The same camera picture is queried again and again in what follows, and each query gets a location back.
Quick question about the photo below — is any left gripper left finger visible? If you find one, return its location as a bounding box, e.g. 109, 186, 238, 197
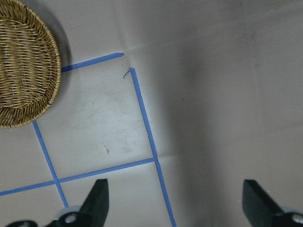
47, 179, 109, 227

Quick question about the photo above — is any woven wicker basket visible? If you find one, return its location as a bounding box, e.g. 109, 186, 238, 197
0, 0, 62, 129

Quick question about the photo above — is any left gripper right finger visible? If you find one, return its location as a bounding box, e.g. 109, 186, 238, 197
242, 179, 303, 227

